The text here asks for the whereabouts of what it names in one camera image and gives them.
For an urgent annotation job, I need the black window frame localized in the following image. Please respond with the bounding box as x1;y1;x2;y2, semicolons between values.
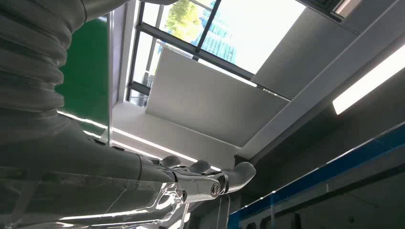
125;0;308;106

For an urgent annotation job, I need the long ceiling light strip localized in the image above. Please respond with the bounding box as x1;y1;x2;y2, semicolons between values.
331;43;405;115

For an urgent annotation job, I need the green conveyor belt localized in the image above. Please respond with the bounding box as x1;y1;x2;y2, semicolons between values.
55;12;114;147

